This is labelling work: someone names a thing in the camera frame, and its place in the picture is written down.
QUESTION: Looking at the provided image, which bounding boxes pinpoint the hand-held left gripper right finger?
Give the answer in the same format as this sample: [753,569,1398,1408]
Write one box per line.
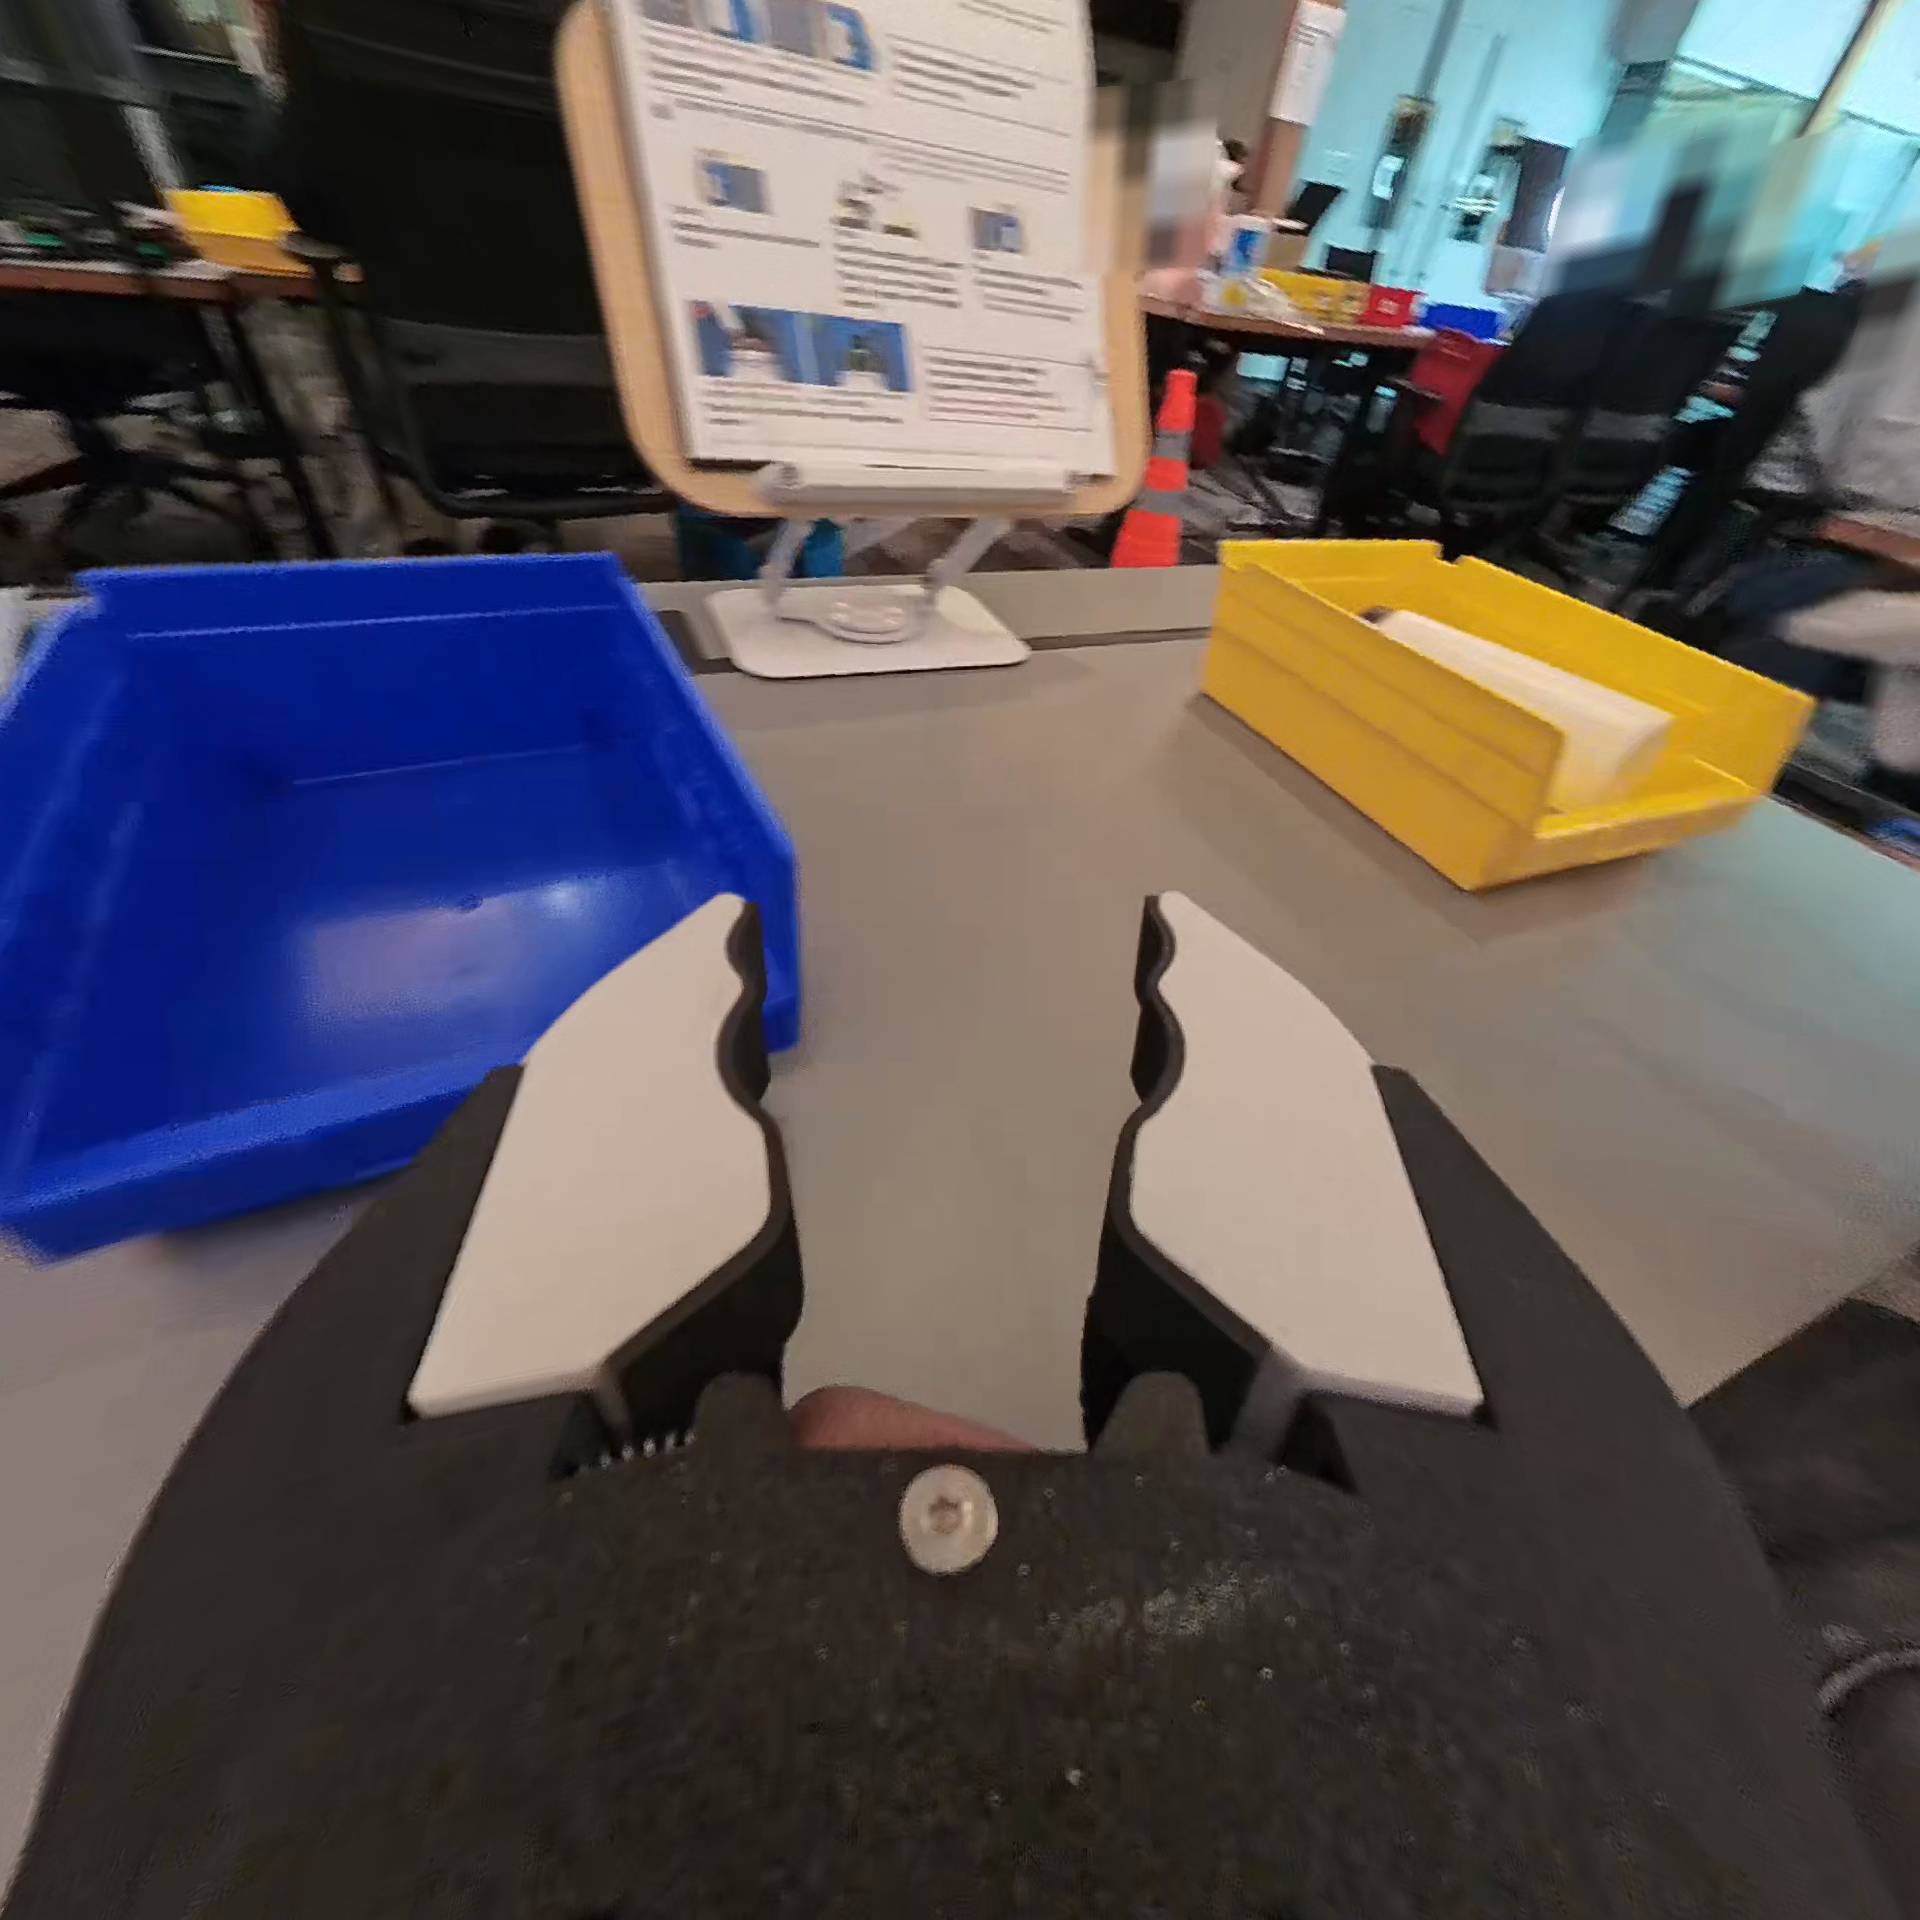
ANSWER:
[1083,894,1489,1460]

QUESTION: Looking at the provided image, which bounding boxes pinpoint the brown wooden table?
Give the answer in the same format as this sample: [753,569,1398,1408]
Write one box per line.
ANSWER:
[0,252,365,561]
[1142,297,1437,530]

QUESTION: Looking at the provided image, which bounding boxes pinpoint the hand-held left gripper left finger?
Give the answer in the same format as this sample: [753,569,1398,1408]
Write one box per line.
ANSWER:
[407,896,807,1449]

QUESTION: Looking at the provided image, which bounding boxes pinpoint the yellow plastic bin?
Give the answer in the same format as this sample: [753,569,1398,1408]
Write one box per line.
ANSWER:
[164,187,305,274]
[1201,537,1817,894]

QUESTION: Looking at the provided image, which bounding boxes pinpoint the blue plastic bin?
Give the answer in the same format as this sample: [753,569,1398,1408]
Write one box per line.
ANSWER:
[0,552,801,1259]

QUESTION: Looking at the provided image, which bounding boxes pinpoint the orange traffic cone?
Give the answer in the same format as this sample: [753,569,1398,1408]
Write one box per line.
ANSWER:
[1111,368,1205,569]

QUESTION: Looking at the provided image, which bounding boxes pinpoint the white plastic bottle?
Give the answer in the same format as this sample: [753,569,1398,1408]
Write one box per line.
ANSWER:
[1357,603,1681,806]

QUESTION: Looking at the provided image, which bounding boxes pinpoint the black office chair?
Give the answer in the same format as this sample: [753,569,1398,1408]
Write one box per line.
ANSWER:
[0,403,261,545]
[1437,297,1684,545]
[282,0,681,530]

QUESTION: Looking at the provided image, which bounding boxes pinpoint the red office chair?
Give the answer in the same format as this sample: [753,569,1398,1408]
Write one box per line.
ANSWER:
[1407,329,1503,454]

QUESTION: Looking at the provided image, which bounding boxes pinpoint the person's leg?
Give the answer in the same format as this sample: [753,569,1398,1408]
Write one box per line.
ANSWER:
[1691,1302,1920,1920]

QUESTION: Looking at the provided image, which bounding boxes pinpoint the instruction sheet on stand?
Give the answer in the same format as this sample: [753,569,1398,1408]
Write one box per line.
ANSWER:
[555,0,1151,682]

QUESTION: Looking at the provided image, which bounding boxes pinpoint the printed instruction sheet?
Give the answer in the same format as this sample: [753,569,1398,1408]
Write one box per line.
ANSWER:
[609,0,1119,475]

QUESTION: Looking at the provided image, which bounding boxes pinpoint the row of coloured storage bins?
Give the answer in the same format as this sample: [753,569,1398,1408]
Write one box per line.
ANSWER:
[1259,268,1503,337]

